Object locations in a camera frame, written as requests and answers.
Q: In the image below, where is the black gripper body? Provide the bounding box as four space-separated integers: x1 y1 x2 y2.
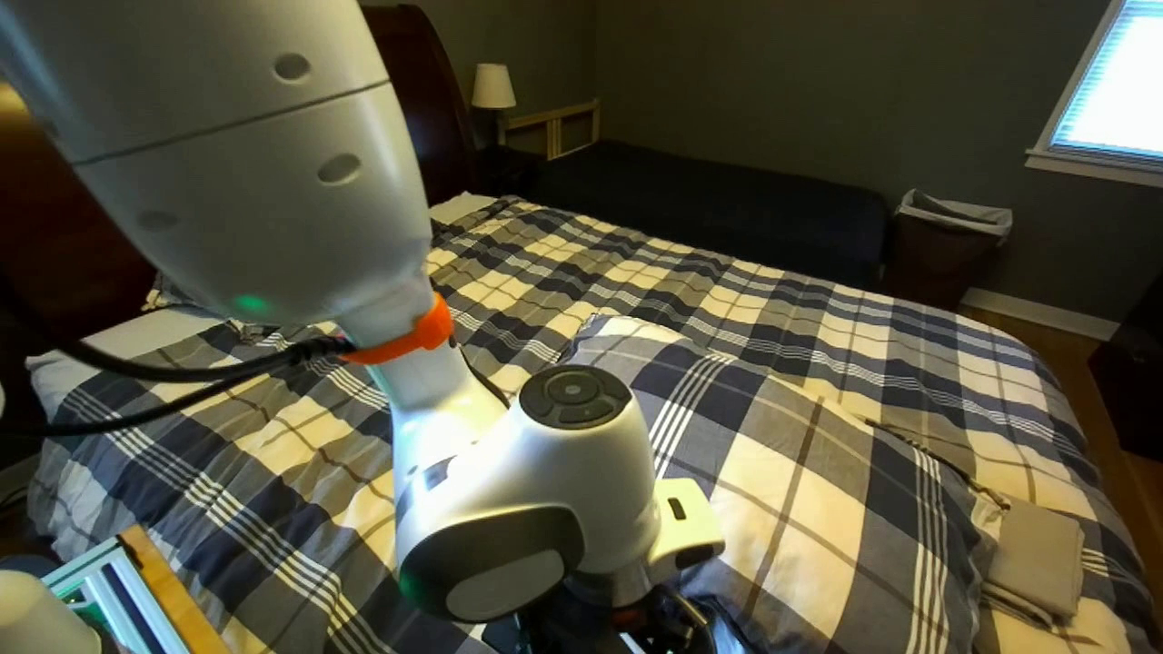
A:
504 577 729 654

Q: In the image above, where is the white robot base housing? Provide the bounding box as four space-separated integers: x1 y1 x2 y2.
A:
0 567 107 654

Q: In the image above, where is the plaid pillow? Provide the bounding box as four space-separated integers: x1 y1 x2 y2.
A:
568 311 990 654

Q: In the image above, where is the plaid yellow grey comforter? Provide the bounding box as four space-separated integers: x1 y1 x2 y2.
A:
23 191 1163 654

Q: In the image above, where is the wooden board edge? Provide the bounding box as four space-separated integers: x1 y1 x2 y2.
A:
113 518 234 654

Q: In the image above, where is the dark daybed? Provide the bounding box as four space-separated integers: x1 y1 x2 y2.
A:
485 137 896 291

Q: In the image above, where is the dark hamper with white liner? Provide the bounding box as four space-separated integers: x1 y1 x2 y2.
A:
890 186 1019 309

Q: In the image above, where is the light wooden shelf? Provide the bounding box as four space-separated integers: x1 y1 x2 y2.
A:
497 96 603 162

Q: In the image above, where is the white table lamp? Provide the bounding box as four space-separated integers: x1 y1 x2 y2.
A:
470 58 518 114

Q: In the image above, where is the white pillow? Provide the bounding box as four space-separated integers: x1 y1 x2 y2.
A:
25 306 229 421

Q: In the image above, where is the black tall dresser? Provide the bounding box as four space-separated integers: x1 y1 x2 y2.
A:
1087 272 1163 464

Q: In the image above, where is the orange strap ring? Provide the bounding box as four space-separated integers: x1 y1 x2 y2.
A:
340 291 459 371

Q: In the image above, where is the green white stand frame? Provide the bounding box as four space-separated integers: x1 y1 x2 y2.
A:
39 537 167 654

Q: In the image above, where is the bright window white frame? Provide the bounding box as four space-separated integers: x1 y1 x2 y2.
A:
1025 0 1163 191

